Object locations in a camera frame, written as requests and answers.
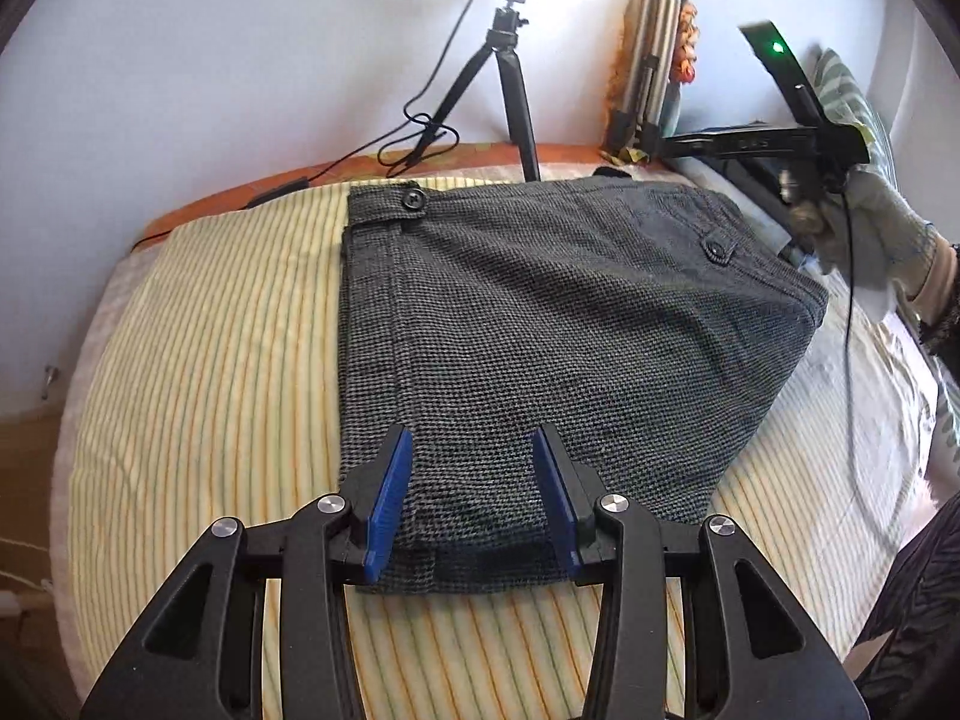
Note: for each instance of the black tripod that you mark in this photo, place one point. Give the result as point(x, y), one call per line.
point(508, 67)

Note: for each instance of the leaf patterned pillow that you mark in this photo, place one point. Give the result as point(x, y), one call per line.
point(851, 97)

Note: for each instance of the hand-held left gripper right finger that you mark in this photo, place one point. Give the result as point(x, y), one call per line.
point(556, 504)

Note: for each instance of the person's right hand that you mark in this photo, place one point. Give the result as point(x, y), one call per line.
point(874, 232)

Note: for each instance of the folded tripod with orange cloth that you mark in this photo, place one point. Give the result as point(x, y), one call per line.
point(686, 37)

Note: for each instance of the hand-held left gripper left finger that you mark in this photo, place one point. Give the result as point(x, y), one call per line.
point(386, 511)

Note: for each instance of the person's right forearm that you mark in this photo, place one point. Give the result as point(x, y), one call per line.
point(937, 292)

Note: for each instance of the yellow striped blanket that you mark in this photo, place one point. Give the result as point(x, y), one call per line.
point(202, 390)

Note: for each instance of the person's dark patterned clothing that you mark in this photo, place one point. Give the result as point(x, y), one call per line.
point(919, 615)

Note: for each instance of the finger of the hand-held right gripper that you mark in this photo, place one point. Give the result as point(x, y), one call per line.
point(735, 142)

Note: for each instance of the folded silver tripod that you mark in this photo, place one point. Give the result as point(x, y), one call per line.
point(651, 60)

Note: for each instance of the wooden bedside furniture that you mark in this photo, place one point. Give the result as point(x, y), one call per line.
point(26, 495)

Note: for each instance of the grey houndstooth pants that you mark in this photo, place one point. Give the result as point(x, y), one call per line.
point(555, 330)

